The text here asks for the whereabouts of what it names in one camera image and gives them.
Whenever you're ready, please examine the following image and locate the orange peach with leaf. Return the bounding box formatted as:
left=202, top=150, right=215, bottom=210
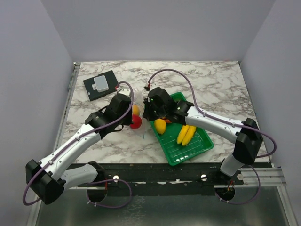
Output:
left=132, top=105, right=141, bottom=116

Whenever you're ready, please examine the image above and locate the clear zip top bag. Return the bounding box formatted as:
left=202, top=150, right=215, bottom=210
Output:
left=130, top=88, right=148, bottom=139

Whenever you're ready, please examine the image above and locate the red apple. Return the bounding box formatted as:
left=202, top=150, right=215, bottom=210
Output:
left=130, top=114, right=142, bottom=129

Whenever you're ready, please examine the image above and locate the green plastic tray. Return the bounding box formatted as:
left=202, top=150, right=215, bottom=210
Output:
left=150, top=91, right=214, bottom=166

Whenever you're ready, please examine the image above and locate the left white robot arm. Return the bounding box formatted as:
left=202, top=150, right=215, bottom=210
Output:
left=25, top=92, right=134, bottom=204

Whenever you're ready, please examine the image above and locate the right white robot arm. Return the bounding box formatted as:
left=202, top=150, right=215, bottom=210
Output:
left=143, top=87, right=263, bottom=184

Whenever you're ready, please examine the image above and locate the yellow lemon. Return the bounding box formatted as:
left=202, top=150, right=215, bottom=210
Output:
left=154, top=119, right=166, bottom=135

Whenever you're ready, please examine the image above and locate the white grey small router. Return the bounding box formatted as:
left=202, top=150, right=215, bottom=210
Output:
left=92, top=75, right=109, bottom=92

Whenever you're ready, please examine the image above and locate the black network box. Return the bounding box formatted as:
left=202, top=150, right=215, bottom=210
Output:
left=83, top=70, right=118, bottom=101

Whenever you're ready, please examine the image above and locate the yellow banana bunch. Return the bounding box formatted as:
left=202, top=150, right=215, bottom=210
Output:
left=176, top=125, right=196, bottom=146

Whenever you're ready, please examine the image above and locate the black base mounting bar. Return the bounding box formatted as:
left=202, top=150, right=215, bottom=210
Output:
left=90, top=161, right=243, bottom=196

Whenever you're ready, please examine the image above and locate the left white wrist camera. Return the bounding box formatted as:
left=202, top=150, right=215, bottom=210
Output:
left=117, top=88, right=131, bottom=97

